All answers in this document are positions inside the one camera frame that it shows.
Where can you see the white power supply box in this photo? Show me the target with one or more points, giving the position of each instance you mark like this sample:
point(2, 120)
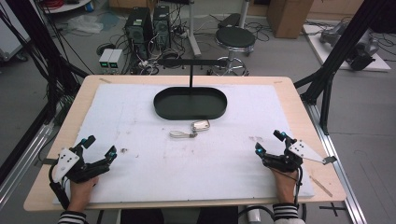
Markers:
point(105, 59)
point(115, 59)

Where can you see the aluminium rail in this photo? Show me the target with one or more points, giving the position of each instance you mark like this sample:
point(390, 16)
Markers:
point(28, 155)
point(339, 168)

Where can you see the person's dark trousers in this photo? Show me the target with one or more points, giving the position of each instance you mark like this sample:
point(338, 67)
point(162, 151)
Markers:
point(141, 217)

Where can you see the grey robot part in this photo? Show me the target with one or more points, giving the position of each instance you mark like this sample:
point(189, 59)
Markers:
point(331, 34)

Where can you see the black metal frame post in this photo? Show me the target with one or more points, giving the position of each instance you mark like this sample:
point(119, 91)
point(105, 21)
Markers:
point(341, 46)
point(40, 46)

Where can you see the white floor board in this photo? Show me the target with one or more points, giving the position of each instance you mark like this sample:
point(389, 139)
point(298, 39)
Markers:
point(323, 53)

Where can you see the thin wooden stick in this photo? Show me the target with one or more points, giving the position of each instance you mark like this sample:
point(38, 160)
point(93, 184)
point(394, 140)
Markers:
point(320, 186)

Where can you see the person's right hand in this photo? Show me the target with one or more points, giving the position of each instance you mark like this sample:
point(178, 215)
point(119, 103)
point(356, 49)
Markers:
point(285, 186)

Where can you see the brown cardboard box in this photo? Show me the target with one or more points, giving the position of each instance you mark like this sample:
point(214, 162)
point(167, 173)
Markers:
point(288, 17)

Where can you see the clear plastic bag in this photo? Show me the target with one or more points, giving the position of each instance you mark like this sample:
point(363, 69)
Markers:
point(84, 24)

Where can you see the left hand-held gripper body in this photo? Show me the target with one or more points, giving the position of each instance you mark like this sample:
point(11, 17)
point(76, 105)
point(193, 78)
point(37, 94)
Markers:
point(66, 163)

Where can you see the black foot pedal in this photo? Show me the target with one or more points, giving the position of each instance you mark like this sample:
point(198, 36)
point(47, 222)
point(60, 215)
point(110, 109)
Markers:
point(229, 20)

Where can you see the round white table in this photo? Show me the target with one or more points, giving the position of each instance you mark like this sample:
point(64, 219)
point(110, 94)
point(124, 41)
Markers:
point(67, 6)

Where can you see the black tray stand with bar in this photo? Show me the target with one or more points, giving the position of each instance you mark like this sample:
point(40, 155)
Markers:
point(190, 105)

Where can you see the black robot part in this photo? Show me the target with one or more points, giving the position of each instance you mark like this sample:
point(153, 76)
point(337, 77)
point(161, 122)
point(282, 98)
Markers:
point(362, 54)

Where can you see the grey metal bracket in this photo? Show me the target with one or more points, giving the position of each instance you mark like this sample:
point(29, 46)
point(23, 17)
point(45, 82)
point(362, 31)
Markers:
point(45, 161)

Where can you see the black round stool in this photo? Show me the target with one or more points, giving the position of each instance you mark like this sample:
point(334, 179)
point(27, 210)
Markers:
point(235, 37)

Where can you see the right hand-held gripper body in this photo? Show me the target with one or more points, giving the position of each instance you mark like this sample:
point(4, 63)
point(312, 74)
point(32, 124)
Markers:
point(289, 161)

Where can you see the grey desk leg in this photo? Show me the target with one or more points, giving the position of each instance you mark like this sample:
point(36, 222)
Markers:
point(193, 34)

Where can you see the black computer tower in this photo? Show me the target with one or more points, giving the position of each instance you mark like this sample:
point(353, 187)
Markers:
point(161, 26)
point(138, 29)

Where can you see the white foam mat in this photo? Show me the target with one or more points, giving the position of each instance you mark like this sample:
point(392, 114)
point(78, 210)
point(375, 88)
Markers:
point(186, 169)

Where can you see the person's left hand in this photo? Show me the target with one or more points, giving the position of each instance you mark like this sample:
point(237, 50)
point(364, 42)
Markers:
point(81, 194)

